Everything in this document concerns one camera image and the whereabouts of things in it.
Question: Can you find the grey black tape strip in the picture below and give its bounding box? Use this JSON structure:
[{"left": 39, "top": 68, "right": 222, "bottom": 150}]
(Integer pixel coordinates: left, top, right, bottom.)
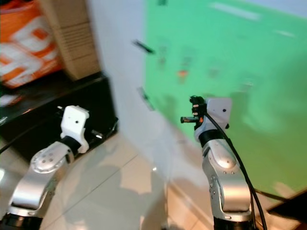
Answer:
[{"left": 136, "top": 86, "right": 154, "bottom": 111}]

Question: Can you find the green backdrop sheet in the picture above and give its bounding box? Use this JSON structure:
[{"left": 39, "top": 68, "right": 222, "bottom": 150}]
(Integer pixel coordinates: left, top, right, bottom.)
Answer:
[{"left": 141, "top": 0, "right": 307, "bottom": 205}]

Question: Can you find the black glossy cabinet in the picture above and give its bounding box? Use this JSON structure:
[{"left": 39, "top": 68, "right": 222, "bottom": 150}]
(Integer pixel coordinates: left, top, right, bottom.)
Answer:
[{"left": 0, "top": 71, "right": 119, "bottom": 156}]

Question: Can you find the brown cardboard box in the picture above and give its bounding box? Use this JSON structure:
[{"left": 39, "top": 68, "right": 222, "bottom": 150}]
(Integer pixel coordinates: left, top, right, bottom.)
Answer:
[{"left": 37, "top": 0, "right": 102, "bottom": 81}]

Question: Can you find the orange white shopping bag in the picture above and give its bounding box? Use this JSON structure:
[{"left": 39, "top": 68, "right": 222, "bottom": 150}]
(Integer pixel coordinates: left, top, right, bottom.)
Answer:
[{"left": 0, "top": 0, "right": 68, "bottom": 90}]

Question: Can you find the black flat stand base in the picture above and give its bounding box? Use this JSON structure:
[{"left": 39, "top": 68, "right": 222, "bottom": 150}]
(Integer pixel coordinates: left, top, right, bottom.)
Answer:
[{"left": 266, "top": 194, "right": 307, "bottom": 224}]

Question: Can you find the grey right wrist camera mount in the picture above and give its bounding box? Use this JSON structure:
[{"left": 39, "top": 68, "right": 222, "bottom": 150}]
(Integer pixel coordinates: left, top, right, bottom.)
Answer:
[{"left": 194, "top": 97, "right": 230, "bottom": 140}]

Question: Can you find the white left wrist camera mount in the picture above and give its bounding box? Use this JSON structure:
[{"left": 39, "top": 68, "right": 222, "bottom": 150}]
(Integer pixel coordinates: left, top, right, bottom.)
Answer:
[{"left": 59, "top": 105, "right": 91, "bottom": 154}]

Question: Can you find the black loose cable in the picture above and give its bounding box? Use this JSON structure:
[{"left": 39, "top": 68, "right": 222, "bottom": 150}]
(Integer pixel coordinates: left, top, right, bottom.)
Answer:
[{"left": 0, "top": 122, "right": 59, "bottom": 154}]

